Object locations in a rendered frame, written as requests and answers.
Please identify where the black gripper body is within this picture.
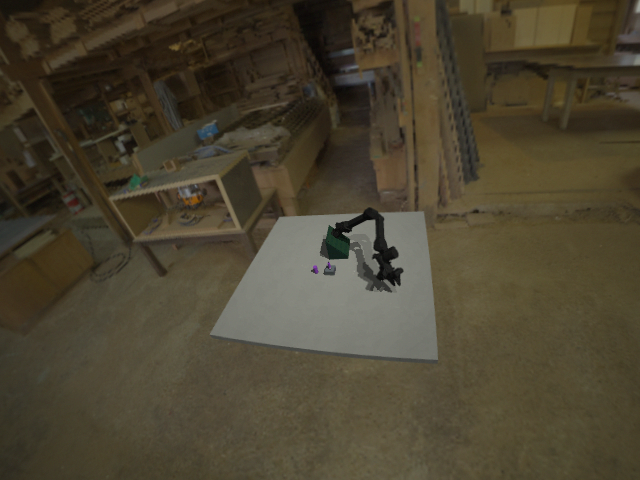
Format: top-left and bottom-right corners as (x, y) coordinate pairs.
(379, 261), (404, 278)

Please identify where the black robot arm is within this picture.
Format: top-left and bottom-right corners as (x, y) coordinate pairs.
(331, 207), (398, 280)

